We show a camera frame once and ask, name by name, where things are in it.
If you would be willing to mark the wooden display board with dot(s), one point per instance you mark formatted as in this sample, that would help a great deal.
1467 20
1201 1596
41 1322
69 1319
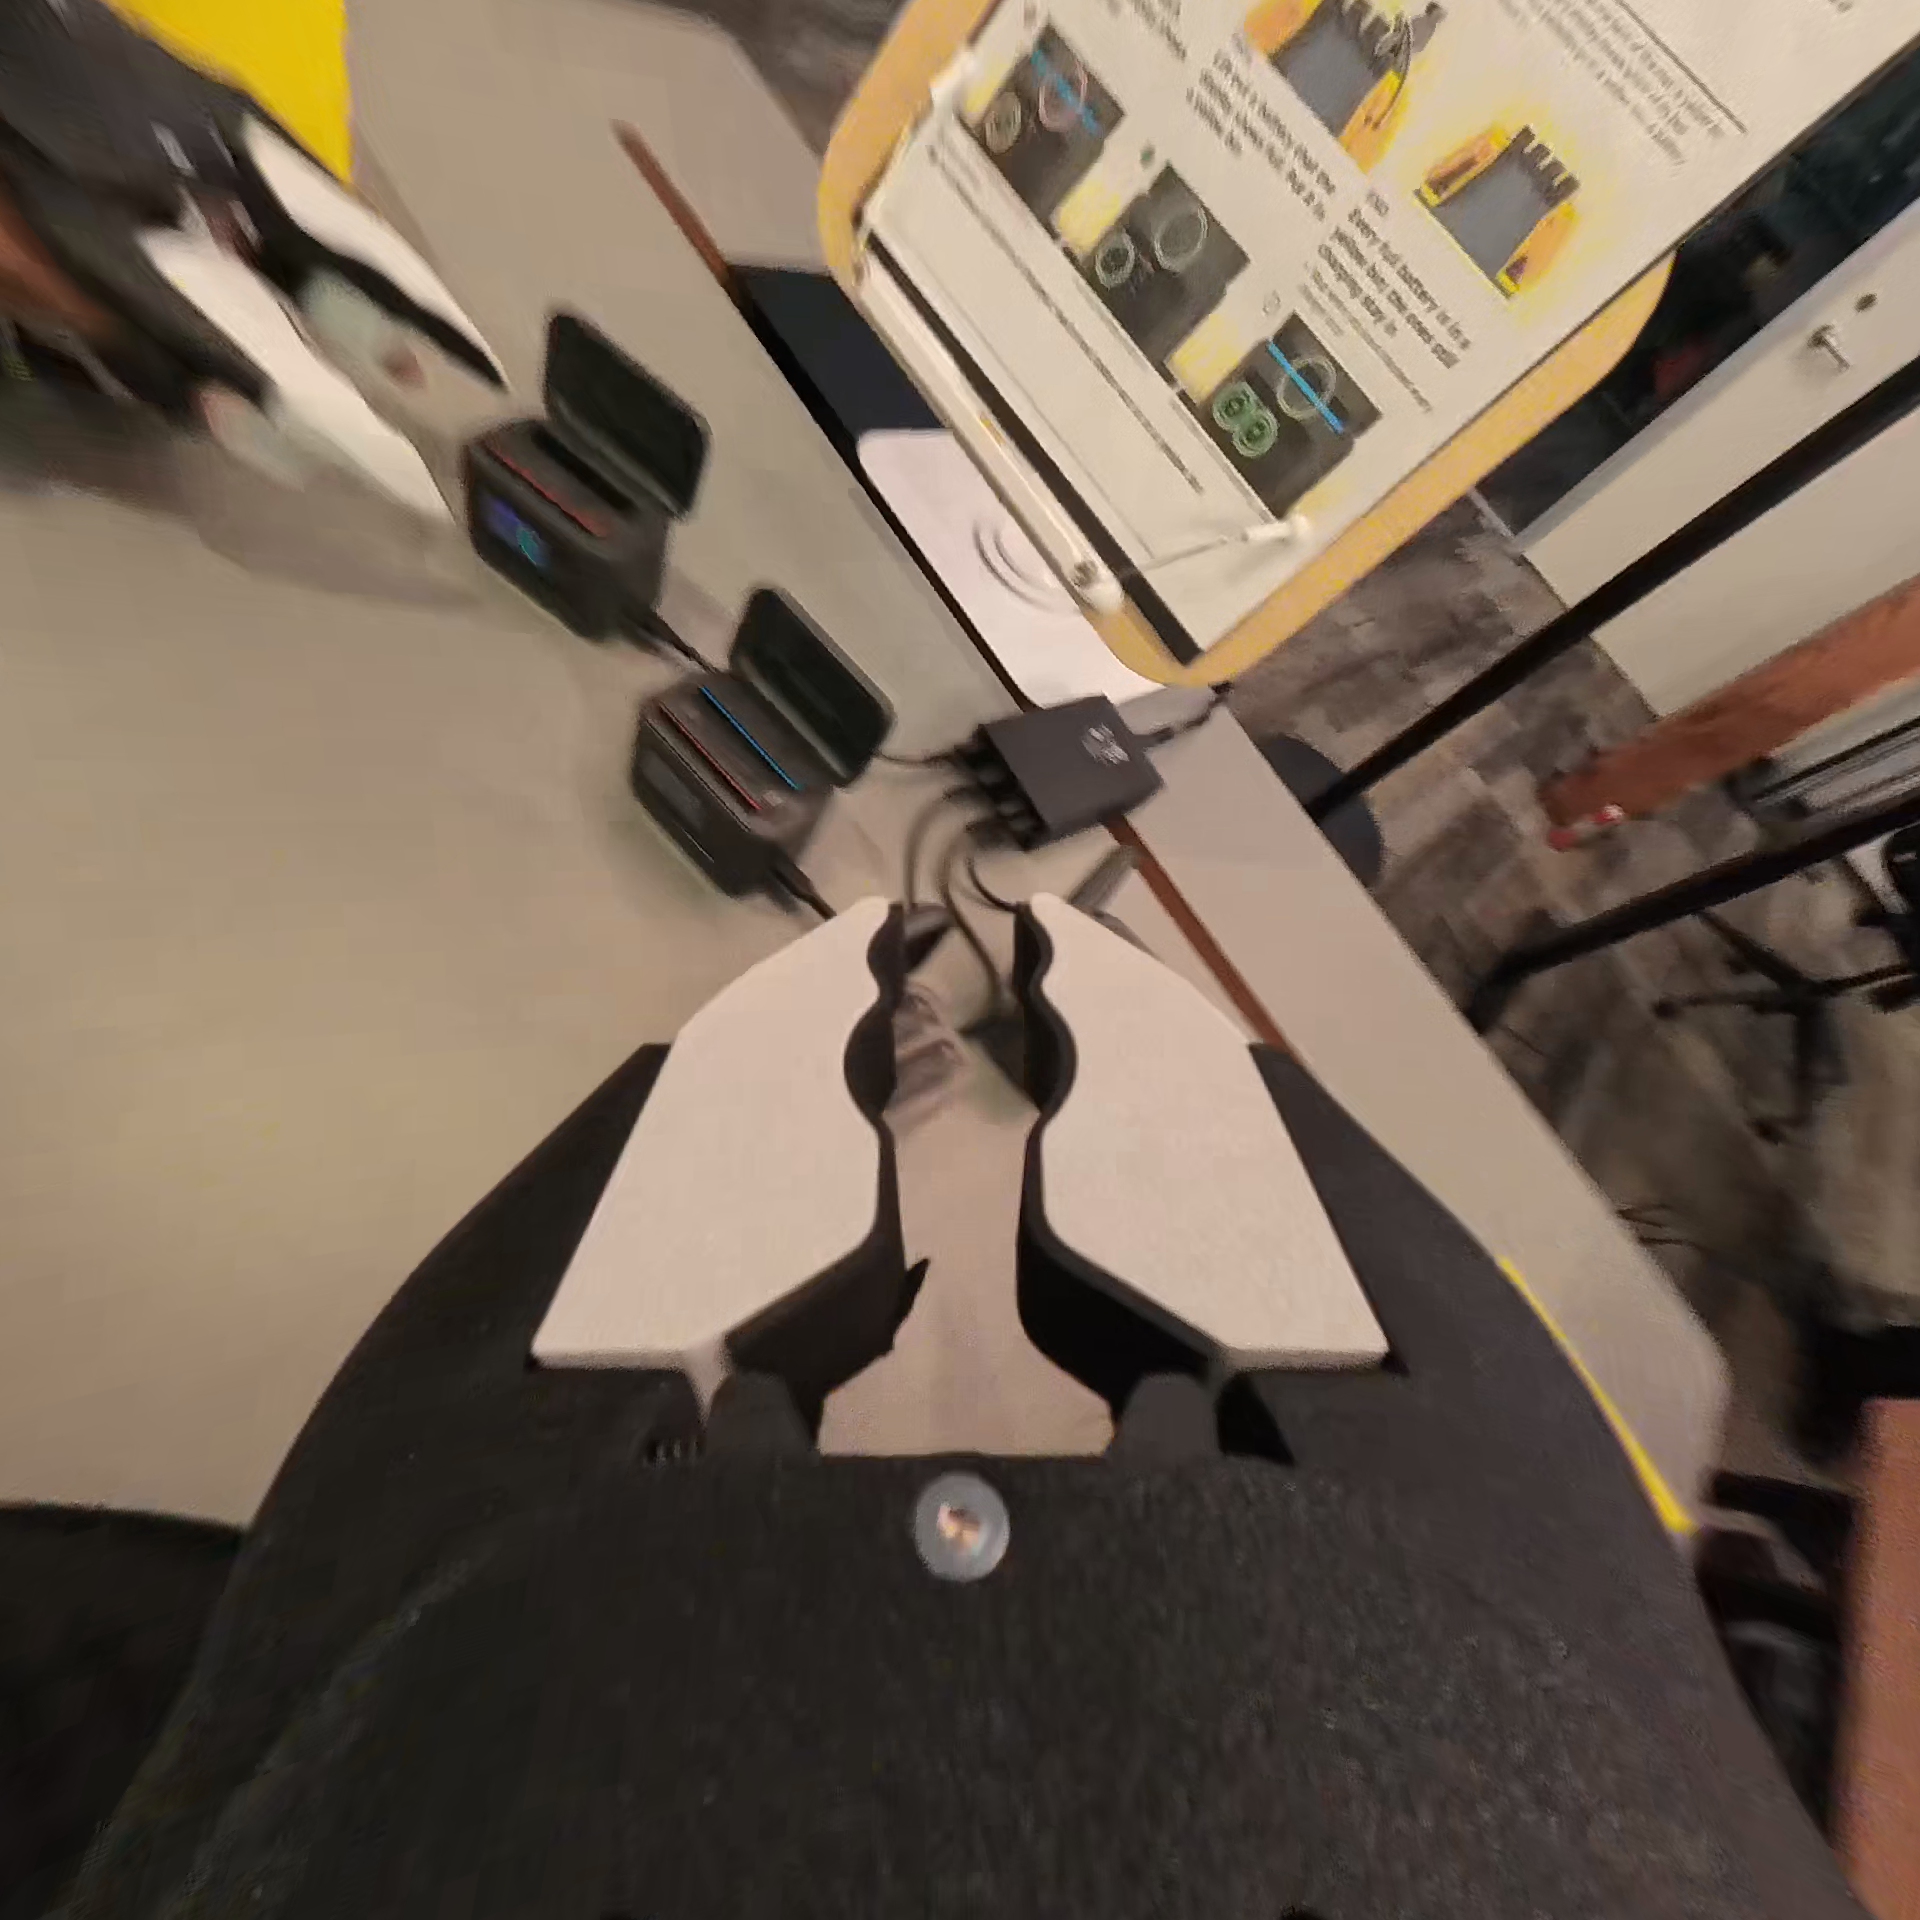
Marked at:
1424 518

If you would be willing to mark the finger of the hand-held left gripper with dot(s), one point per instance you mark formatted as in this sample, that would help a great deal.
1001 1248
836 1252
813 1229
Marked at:
271 360
346 210

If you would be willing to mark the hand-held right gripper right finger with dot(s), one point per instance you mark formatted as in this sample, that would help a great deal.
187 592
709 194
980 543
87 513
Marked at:
1201 1200

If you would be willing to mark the brown wooden post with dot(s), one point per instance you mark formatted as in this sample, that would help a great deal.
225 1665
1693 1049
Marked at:
1770 704

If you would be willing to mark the dark round seat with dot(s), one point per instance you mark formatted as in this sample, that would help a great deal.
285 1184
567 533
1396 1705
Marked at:
1336 810

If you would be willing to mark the small red object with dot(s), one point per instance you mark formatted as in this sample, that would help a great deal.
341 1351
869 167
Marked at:
1589 830

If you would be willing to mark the dark grey battery charging case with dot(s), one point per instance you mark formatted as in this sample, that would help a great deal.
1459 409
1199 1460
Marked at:
586 586
704 839

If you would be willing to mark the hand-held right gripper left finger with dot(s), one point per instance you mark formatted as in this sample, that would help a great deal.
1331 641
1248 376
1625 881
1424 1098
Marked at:
720 1184

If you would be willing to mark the black battery orange trim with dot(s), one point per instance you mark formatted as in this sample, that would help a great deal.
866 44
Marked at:
547 487
714 764

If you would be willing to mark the black metal stand leg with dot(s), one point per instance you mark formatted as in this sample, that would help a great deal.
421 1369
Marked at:
1575 626
1693 896

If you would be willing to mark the dark grey multiport power adapter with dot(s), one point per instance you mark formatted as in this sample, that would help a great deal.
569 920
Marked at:
1072 764

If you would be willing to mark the white cabinet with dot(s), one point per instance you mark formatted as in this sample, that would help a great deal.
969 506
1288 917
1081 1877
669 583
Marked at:
1770 450

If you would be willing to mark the black battery blue trim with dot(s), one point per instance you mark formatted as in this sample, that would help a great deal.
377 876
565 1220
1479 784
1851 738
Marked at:
763 735

